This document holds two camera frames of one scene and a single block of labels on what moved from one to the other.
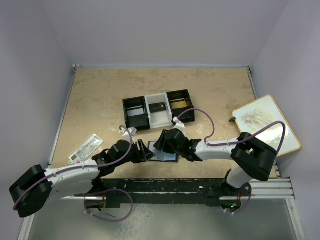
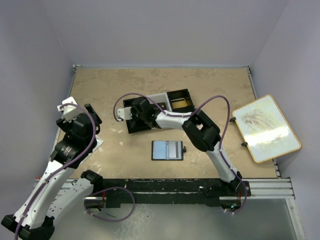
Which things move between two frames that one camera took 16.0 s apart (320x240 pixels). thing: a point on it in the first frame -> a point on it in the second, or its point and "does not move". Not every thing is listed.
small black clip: x=232 y=119 does not move
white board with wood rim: x=257 y=116 does not move
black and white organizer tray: x=156 y=110 does not move
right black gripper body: x=163 y=141 -> x=135 y=110
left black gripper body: x=139 y=152 -> x=92 y=114
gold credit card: x=178 y=105 does not move
